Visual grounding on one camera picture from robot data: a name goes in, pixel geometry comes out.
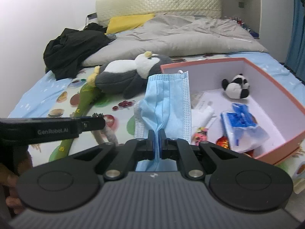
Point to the dark wall socket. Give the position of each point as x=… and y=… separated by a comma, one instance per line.
x=241, y=4

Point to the grey fuzzy plush piece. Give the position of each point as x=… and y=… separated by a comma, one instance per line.
x=110, y=136

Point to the blue curtain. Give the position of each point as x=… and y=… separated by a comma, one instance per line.
x=296, y=40

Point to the white cabinet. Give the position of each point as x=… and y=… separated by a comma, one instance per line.
x=269, y=16

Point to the yellow pillow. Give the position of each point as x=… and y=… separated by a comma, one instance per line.
x=128, y=22

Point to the grey printed white packet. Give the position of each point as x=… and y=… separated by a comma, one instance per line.
x=202, y=100

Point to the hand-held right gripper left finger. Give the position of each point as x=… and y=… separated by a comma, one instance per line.
x=154, y=139

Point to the person's left hand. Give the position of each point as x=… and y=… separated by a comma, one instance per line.
x=10, y=179

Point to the pink cardboard box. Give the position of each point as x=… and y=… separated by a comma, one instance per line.
x=262, y=95

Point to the green fabric massage hammer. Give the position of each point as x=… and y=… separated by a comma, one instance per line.
x=85, y=95

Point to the grey duvet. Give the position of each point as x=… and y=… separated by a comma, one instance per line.
x=185, y=38

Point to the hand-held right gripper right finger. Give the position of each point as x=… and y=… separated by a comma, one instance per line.
x=162, y=139

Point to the blue face mask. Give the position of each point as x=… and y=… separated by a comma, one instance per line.
x=166, y=100

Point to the black clothing pile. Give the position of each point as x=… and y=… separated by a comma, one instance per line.
x=71, y=50

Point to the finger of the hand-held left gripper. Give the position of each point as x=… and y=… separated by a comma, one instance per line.
x=93, y=122

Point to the small black cloth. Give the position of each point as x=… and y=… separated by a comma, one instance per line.
x=95, y=27

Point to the blue tissue pack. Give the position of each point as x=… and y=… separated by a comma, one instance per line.
x=240, y=121

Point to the dark red snack packet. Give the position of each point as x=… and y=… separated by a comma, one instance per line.
x=222, y=143

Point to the fruit print bed sheet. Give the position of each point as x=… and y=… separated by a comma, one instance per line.
x=43, y=95

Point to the white textured cloth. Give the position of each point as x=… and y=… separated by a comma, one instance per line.
x=202, y=117

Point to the row of small bottles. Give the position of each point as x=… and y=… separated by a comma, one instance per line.
x=240, y=23

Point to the cream quilted headboard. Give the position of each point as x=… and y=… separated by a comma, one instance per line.
x=157, y=4

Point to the thin white stick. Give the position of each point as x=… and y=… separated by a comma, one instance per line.
x=243, y=39

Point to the small panda plush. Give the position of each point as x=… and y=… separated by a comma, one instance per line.
x=234, y=89

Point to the grey white penguin plush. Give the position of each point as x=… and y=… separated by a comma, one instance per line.
x=119, y=81

